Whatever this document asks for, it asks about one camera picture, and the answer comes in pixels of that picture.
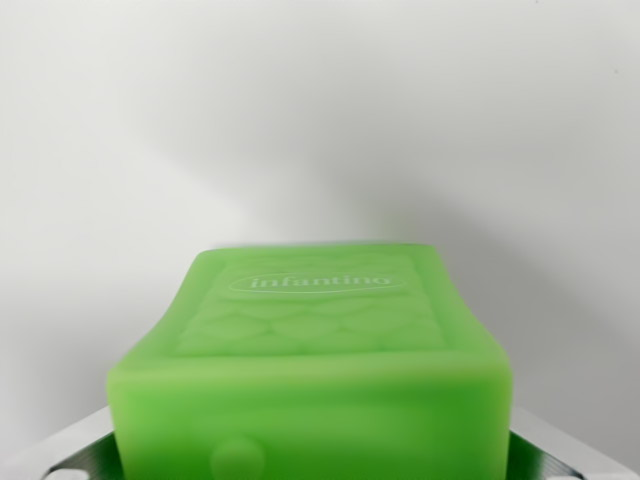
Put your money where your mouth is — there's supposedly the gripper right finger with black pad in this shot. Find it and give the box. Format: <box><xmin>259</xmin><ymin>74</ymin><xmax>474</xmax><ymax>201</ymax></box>
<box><xmin>505</xmin><ymin>405</ymin><xmax>640</xmax><ymax>480</ymax></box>

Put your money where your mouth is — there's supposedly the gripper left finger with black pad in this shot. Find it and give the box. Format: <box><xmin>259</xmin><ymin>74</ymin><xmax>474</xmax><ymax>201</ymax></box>
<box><xmin>0</xmin><ymin>405</ymin><xmax>124</xmax><ymax>480</ymax></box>

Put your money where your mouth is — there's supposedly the green soft toy cube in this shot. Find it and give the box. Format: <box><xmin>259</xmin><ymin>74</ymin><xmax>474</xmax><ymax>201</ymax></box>
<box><xmin>105</xmin><ymin>243</ymin><xmax>516</xmax><ymax>480</ymax></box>

